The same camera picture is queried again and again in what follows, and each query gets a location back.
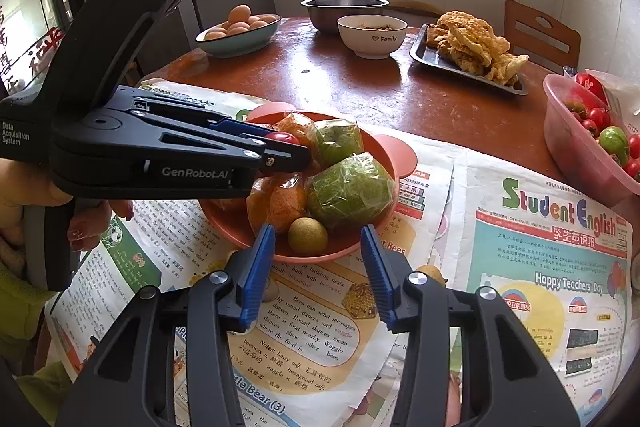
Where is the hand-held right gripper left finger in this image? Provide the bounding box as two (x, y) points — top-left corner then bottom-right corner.
(55, 223), (277, 427)

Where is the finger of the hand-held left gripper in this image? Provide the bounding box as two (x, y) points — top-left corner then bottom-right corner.
(107, 86), (273, 142)
(145, 127), (312, 172)

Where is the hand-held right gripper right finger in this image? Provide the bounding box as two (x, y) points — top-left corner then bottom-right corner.
(360, 223), (583, 427)

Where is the red tomato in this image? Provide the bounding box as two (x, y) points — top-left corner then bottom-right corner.
(264, 132), (301, 148)

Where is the brown longan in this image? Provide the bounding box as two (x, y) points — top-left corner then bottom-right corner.
(289, 217), (329, 256)
(415, 264), (447, 288)

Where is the plastic-wrapped green orange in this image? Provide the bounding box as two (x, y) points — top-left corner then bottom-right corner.
(307, 119), (365, 168)
(306, 153), (396, 230)

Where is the pink eared plastic plate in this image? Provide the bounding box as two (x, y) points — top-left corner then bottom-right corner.
(199, 103), (418, 264)

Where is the person's left forearm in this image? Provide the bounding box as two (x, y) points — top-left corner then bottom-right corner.
(0, 234), (66, 358)

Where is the person's left hand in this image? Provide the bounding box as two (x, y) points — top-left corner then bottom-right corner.
(0, 157), (135, 254)

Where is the newspaper with panda picture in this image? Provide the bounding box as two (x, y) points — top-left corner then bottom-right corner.
(172, 147), (468, 427)

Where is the teal oval ceramic bowl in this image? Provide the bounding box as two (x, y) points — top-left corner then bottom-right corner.
(195, 13), (282, 58)

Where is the newspaper with soccer ball picture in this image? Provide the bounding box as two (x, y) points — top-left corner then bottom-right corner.
(45, 77), (251, 383)

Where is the glass door with red characters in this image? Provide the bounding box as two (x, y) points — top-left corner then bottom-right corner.
(0, 0), (108, 108)

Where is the pile of brown eggs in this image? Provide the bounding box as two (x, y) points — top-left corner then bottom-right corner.
(202, 5), (278, 42)

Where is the stainless steel basin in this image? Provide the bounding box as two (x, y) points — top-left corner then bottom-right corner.
(301, 0), (390, 34)

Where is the white ceramic bowl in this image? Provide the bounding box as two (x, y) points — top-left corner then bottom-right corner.
(337, 15), (408, 60)

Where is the newspaper with yellow circle print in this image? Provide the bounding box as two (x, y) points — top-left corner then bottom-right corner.
(450, 147), (638, 427)

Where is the dark metal tray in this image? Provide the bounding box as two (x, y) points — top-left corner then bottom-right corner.
(409, 23), (529, 98)

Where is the pile of fried food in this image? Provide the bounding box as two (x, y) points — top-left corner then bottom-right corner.
(425, 11), (530, 85)

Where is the pink plastic container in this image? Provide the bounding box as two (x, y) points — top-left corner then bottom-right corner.
(543, 73), (640, 208)

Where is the green tomato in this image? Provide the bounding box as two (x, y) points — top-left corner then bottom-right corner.
(599, 127), (631, 165)

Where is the pile of small red tomatoes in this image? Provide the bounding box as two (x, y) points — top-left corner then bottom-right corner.
(562, 97), (640, 180)

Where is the wooden chair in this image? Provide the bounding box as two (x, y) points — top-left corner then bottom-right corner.
(504, 0), (582, 72)

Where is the clear plastic bag red print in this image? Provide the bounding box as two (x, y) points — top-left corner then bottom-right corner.
(575, 69), (640, 122)

